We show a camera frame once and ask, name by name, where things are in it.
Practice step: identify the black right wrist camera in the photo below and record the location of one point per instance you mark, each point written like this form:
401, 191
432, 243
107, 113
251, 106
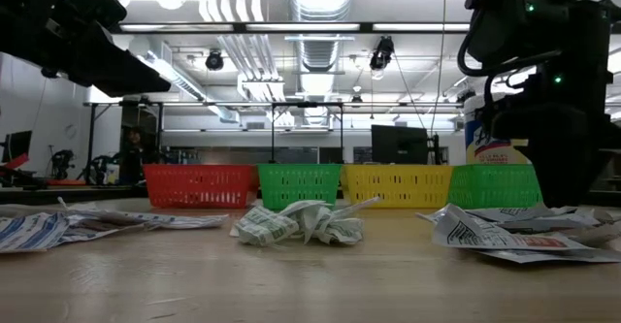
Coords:
509, 121

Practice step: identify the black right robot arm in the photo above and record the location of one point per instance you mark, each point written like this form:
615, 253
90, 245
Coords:
514, 27

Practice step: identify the silver ventilation duct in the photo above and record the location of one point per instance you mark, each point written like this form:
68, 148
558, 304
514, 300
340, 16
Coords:
320, 3

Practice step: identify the black table edge rail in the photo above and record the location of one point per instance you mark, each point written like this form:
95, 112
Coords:
73, 196

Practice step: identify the black overhead frame beam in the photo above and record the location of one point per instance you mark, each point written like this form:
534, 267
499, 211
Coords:
366, 27

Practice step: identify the black hanging camera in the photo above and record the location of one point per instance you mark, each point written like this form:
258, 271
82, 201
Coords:
49, 73
214, 62
383, 51

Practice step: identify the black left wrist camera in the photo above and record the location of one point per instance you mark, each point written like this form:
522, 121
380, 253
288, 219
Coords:
94, 3

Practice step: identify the Lysol wipes canister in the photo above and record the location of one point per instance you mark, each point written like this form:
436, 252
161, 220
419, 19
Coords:
478, 148

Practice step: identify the red flat object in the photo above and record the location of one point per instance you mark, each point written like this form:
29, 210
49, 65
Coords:
17, 162

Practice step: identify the black background robot arm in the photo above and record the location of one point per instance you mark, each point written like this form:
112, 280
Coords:
60, 160
99, 165

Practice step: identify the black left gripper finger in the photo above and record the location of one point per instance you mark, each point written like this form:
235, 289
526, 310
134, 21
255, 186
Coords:
121, 63
121, 89

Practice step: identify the red plastic basket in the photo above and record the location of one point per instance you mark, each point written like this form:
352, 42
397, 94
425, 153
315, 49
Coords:
194, 187

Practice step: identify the black background workstation frame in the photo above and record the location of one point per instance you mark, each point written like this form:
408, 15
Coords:
90, 138

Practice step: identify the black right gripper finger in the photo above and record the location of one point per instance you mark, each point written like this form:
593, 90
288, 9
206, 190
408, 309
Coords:
579, 177
553, 172

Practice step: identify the black computer monitor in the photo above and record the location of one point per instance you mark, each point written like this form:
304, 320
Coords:
17, 146
398, 143

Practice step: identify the orange strip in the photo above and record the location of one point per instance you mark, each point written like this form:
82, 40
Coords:
65, 183

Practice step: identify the green plastic basket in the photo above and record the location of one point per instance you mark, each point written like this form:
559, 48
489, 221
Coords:
490, 187
298, 184

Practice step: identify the person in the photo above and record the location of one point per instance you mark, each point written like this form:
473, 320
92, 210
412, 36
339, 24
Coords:
133, 153

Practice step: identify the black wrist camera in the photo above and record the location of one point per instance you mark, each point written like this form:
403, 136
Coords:
509, 121
94, 3

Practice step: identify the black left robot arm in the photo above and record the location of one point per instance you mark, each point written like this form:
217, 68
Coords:
19, 27

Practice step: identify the yellow plastic basket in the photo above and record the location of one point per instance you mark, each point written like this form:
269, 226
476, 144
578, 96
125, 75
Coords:
398, 187

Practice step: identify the black hanging lamp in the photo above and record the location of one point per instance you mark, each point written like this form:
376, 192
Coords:
463, 96

